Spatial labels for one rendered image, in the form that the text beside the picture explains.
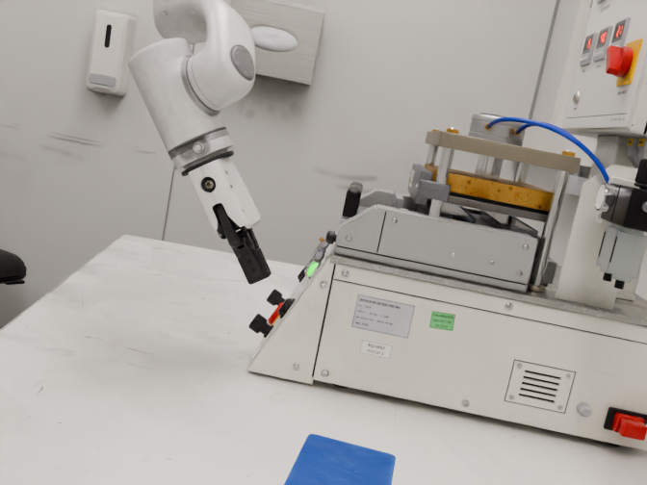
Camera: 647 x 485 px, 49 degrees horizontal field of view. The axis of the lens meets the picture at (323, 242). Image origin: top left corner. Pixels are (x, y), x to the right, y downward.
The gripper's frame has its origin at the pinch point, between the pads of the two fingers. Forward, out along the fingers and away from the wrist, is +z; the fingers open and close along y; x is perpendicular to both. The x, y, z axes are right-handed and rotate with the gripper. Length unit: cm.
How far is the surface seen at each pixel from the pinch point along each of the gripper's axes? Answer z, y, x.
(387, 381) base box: 20.2, -4.7, -10.8
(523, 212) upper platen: 7.6, 2.0, -35.8
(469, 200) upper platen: 3.4, 2.0, -29.9
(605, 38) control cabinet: -9, 14, -57
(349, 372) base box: 17.2, -4.7, -6.7
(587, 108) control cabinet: -1, 16, -52
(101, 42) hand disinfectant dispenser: -72, 137, 48
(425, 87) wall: -18, 162, -43
